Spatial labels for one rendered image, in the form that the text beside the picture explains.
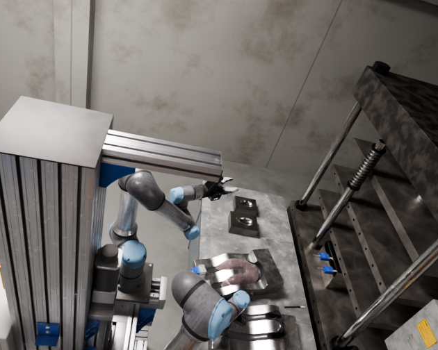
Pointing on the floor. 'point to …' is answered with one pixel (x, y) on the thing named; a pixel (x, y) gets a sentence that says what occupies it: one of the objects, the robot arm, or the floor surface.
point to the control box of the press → (425, 329)
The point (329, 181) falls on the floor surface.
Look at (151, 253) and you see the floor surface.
